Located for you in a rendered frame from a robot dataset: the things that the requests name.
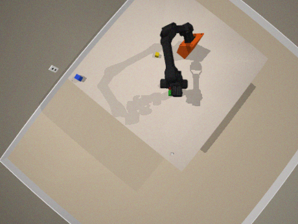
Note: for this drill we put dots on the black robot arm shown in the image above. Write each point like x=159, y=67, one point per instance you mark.
x=171, y=72

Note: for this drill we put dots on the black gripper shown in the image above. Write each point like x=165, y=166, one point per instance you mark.
x=163, y=84

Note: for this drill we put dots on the blue block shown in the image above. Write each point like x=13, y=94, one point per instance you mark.
x=78, y=77

